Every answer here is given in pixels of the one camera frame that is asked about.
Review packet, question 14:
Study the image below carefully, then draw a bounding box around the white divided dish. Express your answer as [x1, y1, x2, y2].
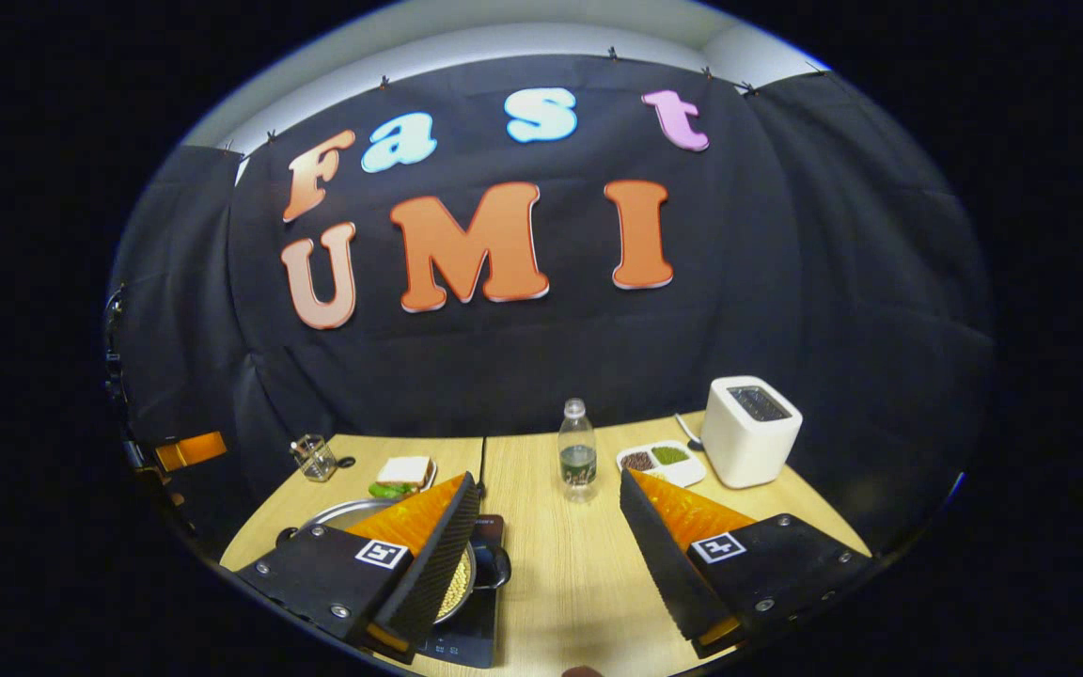
[616, 439, 708, 489]

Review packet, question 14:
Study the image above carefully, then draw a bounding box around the black backdrop cloth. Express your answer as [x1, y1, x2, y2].
[107, 52, 996, 558]

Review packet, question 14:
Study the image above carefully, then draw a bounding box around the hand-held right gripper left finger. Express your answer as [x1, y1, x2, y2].
[237, 472, 484, 665]

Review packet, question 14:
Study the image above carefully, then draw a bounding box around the pile of yellow soybeans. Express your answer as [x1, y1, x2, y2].
[435, 553, 470, 622]

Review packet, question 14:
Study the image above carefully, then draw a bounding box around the white toaster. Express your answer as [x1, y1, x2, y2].
[699, 376, 804, 490]

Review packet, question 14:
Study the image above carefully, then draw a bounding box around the clear plastic water bottle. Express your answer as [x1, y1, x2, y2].
[557, 398, 599, 504]

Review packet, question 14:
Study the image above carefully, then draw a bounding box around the black induction cooktop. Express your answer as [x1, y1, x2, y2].
[413, 512, 508, 670]

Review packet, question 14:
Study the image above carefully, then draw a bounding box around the sandwich with lettuce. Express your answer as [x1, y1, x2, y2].
[369, 456, 433, 500]

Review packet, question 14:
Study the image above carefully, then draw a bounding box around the metal wire holder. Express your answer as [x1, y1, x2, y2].
[289, 433, 357, 483]

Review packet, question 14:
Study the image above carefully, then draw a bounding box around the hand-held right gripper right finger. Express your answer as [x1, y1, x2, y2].
[619, 467, 874, 660]

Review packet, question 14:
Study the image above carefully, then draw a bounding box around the steel pot with black handles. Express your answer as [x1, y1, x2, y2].
[275, 496, 512, 627]

